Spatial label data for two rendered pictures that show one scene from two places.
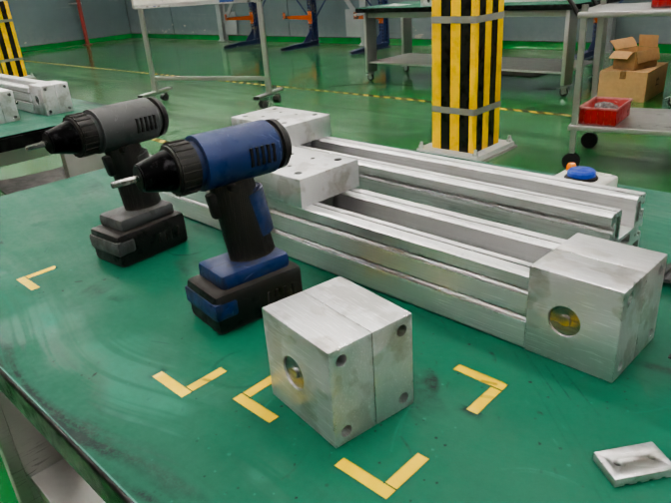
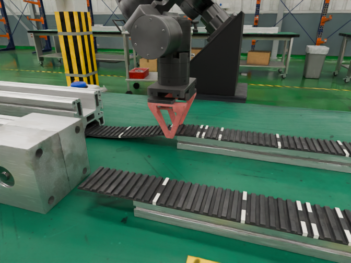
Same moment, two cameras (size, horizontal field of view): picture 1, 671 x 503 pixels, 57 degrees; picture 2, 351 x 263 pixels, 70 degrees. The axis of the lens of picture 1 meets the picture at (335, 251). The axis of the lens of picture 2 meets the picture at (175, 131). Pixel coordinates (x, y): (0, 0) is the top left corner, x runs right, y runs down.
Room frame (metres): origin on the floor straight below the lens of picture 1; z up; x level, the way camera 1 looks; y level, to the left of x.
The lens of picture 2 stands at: (0.16, -0.27, 1.01)
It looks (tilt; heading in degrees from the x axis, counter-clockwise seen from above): 24 degrees down; 330
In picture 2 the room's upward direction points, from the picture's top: straight up
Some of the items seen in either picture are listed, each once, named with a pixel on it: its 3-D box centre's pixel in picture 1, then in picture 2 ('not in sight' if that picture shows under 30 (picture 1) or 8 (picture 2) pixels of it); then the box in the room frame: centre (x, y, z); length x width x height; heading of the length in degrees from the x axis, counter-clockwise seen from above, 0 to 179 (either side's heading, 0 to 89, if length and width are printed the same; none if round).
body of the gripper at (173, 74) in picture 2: not in sight; (173, 72); (0.55, -0.49, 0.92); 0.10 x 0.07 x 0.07; 134
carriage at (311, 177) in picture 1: (293, 182); not in sight; (0.85, 0.05, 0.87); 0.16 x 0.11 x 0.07; 43
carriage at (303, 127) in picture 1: (281, 133); not in sight; (1.16, 0.09, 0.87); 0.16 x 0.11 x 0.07; 43
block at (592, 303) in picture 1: (598, 297); (44, 154); (0.53, -0.26, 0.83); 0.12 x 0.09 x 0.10; 133
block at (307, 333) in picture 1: (348, 350); not in sight; (0.47, -0.01, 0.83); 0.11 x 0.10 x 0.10; 126
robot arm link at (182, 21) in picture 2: not in sight; (172, 35); (0.55, -0.48, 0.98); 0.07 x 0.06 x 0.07; 131
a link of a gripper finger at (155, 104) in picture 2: not in sight; (171, 112); (0.54, -0.48, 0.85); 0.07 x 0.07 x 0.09; 44
